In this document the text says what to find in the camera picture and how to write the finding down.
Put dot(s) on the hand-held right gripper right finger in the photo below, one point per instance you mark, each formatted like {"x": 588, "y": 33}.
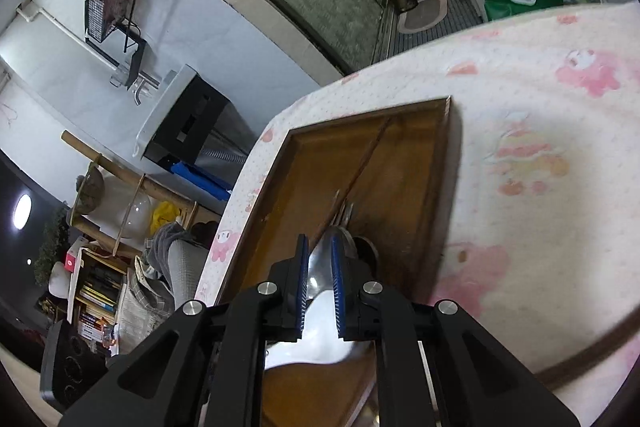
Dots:
{"x": 337, "y": 287}

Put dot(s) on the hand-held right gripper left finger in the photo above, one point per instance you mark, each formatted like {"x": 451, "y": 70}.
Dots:
{"x": 301, "y": 287}

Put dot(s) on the metal spoon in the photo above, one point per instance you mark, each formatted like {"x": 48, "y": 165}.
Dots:
{"x": 362, "y": 249}

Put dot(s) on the white ceramic spoon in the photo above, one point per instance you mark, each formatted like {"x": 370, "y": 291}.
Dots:
{"x": 320, "y": 332}

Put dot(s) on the silver fork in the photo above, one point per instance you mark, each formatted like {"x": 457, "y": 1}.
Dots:
{"x": 345, "y": 217}

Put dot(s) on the dark wooden chopstick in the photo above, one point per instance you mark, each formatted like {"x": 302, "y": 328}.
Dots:
{"x": 352, "y": 184}
{"x": 375, "y": 142}

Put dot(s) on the brown wooden tray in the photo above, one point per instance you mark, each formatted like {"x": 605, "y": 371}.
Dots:
{"x": 310, "y": 167}

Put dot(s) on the bookshelf with books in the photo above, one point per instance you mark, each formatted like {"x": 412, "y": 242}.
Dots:
{"x": 97, "y": 297}

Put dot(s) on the potted plant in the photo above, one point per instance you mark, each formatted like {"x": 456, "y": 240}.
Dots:
{"x": 50, "y": 247}

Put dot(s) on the grey clothing pile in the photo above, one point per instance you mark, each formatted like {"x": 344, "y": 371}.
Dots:
{"x": 175, "y": 257}

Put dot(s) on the blue towel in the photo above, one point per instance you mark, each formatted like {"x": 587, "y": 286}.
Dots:
{"x": 205, "y": 182}

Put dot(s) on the yellow plastic bag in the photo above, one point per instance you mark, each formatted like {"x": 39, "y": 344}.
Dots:
{"x": 165, "y": 217}

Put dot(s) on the white glass globe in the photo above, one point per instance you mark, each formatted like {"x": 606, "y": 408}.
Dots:
{"x": 135, "y": 217}

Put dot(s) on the woven basket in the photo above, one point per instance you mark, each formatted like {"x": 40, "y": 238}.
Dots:
{"x": 90, "y": 189}

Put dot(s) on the bamboo ladder shelf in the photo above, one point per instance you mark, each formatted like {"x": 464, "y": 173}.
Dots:
{"x": 125, "y": 174}

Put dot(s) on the white sink basin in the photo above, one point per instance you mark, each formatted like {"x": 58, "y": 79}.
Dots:
{"x": 160, "y": 112}

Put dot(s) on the metal faucet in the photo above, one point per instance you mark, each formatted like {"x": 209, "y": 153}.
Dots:
{"x": 142, "y": 91}

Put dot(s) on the clear glass cup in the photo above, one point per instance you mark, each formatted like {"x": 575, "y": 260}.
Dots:
{"x": 120, "y": 77}

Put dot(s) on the grey floor mat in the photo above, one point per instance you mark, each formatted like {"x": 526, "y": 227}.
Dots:
{"x": 422, "y": 14}

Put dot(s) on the green bag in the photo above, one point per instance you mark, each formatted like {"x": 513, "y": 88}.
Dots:
{"x": 500, "y": 7}

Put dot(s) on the small black wall shelf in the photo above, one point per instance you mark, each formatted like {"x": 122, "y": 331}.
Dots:
{"x": 135, "y": 57}

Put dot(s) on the white wall pipe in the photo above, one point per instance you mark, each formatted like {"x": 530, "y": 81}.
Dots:
{"x": 60, "y": 37}

